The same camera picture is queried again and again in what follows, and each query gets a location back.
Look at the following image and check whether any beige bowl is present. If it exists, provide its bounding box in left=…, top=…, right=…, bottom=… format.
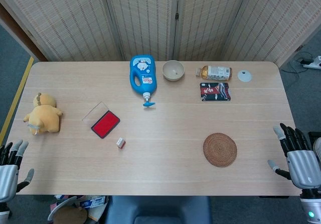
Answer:
left=162, top=60, right=186, bottom=82

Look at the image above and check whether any brown woven round coaster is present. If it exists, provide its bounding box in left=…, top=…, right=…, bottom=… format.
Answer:
left=203, top=132, right=238, bottom=168

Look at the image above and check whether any brown wooden door frame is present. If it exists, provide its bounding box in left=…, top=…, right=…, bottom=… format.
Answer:
left=0, top=3, right=48, bottom=62

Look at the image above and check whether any black red patterned packet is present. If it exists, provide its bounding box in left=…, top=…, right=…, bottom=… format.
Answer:
left=199, top=82, right=232, bottom=102

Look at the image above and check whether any black power cable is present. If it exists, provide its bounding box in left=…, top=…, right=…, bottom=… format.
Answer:
left=279, top=51, right=314, bottom=79

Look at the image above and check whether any red ink pad clear lid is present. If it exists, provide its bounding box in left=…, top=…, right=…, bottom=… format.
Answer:
left=81, top=101, right=121, bottom=140

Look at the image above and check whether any yellow plush toy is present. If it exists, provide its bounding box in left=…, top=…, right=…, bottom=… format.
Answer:
left=23, top=92, right=64, bottom=136

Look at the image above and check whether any blue pump bottle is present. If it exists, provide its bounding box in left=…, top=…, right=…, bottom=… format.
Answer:
left=129, top=55, right=158, bottom=108

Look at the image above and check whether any white power strip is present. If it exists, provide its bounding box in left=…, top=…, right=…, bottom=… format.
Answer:
left=302, top=55, right=321, bottom=70

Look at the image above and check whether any dark blue chair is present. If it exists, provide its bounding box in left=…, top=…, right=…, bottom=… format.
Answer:
left=104, top=195, right=213, bottom=224

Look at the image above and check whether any yellow floor tape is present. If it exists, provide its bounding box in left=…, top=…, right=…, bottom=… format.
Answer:
left=0, top=56, right=35, bottom=144

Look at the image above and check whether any blue white printed box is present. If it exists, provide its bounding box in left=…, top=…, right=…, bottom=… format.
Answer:
left=79, top=196, right=106, bottom=208

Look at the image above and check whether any beige woven folding screen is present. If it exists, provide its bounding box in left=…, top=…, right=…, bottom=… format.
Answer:
left=0, top=0, right=321, bottom=68

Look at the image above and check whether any brown round plush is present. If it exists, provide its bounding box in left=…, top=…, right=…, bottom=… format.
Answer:
left=53, top=205, right=88, bottom=224

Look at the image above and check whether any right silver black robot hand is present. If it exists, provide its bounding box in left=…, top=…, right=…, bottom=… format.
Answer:
left=267, top=123, right=321, bottom=197

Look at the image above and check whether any tea bottle with label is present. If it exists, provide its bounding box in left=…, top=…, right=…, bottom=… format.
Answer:
left=196, top=65, right=233, bottom=82

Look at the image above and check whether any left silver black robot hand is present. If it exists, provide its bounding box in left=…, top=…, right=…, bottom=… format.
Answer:
left=0, top=140, right=35, bottom=203

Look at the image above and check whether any white curved plate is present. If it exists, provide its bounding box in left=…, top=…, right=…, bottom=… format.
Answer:
left=47, top=196, right=77, bottom=221

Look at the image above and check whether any white round disc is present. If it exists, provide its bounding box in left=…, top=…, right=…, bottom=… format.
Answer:
left=237, top=70, right=253, bottom=82

